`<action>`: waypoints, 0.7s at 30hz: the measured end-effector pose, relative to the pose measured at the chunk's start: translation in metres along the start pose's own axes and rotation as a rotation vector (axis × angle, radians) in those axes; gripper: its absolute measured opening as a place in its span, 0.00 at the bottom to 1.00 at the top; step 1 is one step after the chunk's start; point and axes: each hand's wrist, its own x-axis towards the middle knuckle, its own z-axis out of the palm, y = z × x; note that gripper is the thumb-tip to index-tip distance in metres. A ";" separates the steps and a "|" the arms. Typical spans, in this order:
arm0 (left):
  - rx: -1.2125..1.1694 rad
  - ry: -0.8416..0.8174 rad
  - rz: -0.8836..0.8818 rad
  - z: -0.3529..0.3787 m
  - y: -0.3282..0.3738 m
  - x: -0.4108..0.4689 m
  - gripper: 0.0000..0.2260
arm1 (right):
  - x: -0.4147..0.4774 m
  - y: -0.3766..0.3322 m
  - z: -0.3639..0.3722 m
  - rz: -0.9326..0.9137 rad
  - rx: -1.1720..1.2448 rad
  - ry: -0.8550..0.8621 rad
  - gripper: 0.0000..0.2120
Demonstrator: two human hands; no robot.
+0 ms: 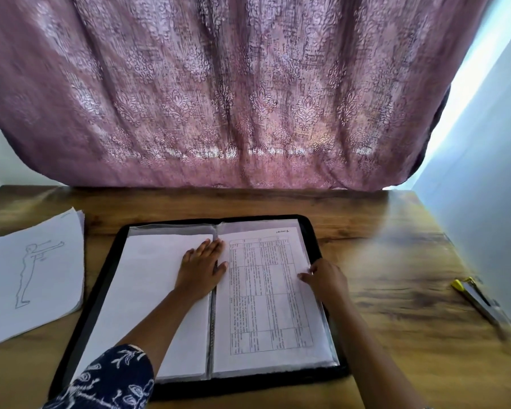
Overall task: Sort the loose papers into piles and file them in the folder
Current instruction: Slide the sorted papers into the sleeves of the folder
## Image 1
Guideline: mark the person's right hand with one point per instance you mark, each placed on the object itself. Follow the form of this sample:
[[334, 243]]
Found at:
[[326, 281]]

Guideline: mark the person's left hand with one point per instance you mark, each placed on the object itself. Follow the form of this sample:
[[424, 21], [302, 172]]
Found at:
[[198, 270]]

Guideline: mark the stack of printed papers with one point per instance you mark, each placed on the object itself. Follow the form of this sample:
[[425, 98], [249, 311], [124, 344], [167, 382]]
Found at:
[[145, 294]]

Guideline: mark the stack of table-printed sheets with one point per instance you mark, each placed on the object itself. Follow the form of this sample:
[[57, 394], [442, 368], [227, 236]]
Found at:
[[268, 311]]

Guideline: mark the black folder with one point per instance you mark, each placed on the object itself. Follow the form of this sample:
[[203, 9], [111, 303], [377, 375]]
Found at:
[[94, 302]]

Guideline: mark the silver yellow black stapler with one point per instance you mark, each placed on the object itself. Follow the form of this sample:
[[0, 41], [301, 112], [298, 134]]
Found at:
[[475, 298]]

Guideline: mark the body figure paper stack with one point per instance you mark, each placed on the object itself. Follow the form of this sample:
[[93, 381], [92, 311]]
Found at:
[[30, 277]]

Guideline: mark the person's right forearm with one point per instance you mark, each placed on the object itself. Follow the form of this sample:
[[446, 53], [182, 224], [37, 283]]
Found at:
[[375, 358]]

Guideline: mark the person's left forearm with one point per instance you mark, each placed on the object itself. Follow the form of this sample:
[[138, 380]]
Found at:
[[158, 332]]

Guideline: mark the pink patterned curtain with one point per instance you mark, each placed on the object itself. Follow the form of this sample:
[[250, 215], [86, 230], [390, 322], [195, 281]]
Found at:
[[230, 89]]

